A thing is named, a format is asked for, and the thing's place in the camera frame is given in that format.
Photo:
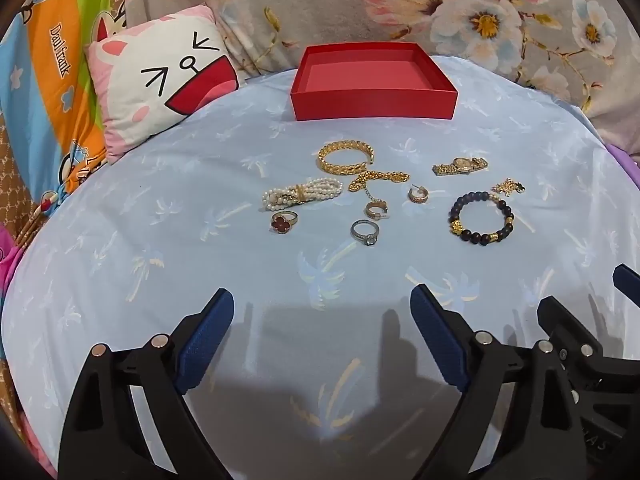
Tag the gold wrist watch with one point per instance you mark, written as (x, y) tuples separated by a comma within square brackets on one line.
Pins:
[(460, 164)]

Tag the small gold charm brooch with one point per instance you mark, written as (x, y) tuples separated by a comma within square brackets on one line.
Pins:
[(507, 187)]

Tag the grey floral blanket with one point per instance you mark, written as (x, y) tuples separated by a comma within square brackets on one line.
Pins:
[(350, 5)]

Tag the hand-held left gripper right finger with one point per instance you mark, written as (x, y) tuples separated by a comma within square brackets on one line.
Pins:
[(440, 340)]

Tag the gold hoop earring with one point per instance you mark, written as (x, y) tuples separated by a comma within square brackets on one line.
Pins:
[(417, 198), (372, 208)]

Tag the red cardboard box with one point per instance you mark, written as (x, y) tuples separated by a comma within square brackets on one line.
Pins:
[(375, 105)]

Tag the blue palm print sheet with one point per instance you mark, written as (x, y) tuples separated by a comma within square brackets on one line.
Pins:
[(200, 260)]

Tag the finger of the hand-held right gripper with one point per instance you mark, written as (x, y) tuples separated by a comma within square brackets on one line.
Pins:
[(627, 285), (565, 325)]

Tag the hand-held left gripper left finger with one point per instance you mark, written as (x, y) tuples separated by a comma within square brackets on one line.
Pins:
[(207, 340)]

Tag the brown patterned cloth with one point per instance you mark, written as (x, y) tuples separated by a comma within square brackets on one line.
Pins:
[(20, 180)]

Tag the colourful cartoon blanket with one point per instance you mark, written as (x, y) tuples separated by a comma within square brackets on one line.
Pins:
[(50, 60)]

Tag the pink cloth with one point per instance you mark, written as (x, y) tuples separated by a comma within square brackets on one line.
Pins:
[(6, 255)]

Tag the purple cloth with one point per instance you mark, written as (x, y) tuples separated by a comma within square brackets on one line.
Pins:
[(622, 160)]

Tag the cat face pillow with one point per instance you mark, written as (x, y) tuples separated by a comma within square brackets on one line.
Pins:
[(150, 95)]

